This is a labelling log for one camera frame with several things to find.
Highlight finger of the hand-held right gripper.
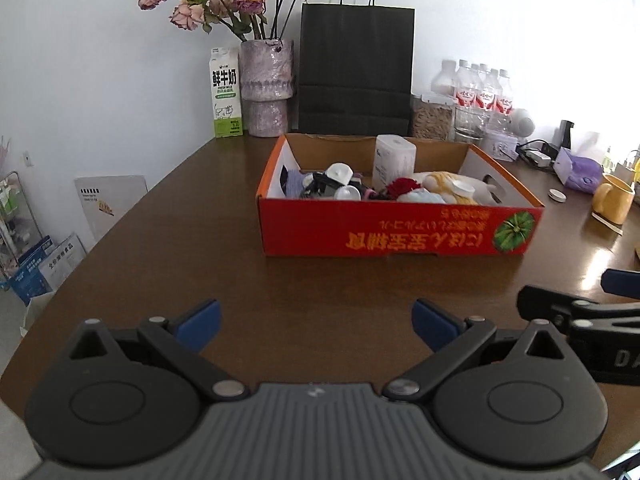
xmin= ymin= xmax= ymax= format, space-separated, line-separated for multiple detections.
xmin=601 ymin=269 xmax=640 ymax=295
xmin=516 ymin=285 xmax=640 ymax=341

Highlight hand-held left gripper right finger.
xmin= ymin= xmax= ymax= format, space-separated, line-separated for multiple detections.
xmin=381 ymin=298 xmax=573 ymax=403

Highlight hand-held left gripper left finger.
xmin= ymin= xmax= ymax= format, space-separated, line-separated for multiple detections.
xmin=60 ymin=299 xmax=251 ymax=403

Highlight translucent plastic bag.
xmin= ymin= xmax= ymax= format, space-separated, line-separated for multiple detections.
xmin=397 ymin=189 xmax=447 ymax=205

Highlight red orange cardboard box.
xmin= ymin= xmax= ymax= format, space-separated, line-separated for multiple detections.
xmin=256 ymin=133 xmax=545 ymax=257

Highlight white notepad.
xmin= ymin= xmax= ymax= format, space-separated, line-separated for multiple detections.
xmin=591 ymin=210 xmax=625 ymax=236

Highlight yellow mug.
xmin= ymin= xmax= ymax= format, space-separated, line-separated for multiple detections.
xmin=592 ymin=172 xmax=636 ymax=225

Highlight purple tissue pack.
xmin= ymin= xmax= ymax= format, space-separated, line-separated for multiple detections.
xmin=554 ymin=147 xmax=606 ymax=195

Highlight white leaning board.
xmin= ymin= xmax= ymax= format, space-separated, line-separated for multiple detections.
xmin=74 ymin=175 xmax=149 ymax=253

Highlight red rose flower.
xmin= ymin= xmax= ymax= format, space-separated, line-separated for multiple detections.
xmin=385 ymin=177 xmax=423 ymax=198

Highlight yellow white plush toy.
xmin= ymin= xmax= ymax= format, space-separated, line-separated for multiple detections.
xmin=412 ymin=170 xmax=503 ymax=206

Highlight white power adapters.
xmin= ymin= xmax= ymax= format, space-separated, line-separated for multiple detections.
xmin=515 ymin=139 xmax=561 ymax=170

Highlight small open cardboard box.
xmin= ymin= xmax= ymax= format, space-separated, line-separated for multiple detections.
xmin=20 ymin=287 xmax=56 ymax=338

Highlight purple knit cloth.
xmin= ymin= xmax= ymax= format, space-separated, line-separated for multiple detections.
xmin=280 ymin=165 xmax=313 ymax=198

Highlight white rectangular box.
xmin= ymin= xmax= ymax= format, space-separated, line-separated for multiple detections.
xmin=371 ymin=134 xmax=417 ymax=188

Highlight blue printed box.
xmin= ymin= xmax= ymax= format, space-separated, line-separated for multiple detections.
xmin=9 ymin=237 xmax=56 ymax=306

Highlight white round device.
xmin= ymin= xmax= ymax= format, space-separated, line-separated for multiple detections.
xmin=509 ymin=107 xmax=536 ymax=137

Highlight clear drinking glass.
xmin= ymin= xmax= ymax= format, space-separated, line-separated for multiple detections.
xmin=454 ymin=105 xmax=490 ymax=143

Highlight clear jar of grains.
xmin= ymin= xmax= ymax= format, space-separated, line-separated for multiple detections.
xmin=410 ymin=92 xmax=457 ymax=142

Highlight pack of water bottles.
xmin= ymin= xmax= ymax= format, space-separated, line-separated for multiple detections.
xmin=431 ymin=59 xmax=516 ymax=133

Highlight white green milk carton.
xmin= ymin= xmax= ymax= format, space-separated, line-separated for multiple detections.
xmin=208 ymin=46 xmax=244 ymax=138

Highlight purple textured vase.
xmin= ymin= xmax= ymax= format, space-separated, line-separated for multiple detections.
xmin=239 ymin=39 xmax=295 ymax=138

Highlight black paper bag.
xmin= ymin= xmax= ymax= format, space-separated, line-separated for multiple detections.
xmin=297 ymin=0 xmax=416 ymax=137

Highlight black cord bundle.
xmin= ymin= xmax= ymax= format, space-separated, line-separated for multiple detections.
xmin=300 ymin=172 xmax=333 ymax=199

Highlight wire storage rack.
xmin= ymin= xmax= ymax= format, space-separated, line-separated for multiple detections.
xmin=0 ymin=170 xmax=43 ymax=266

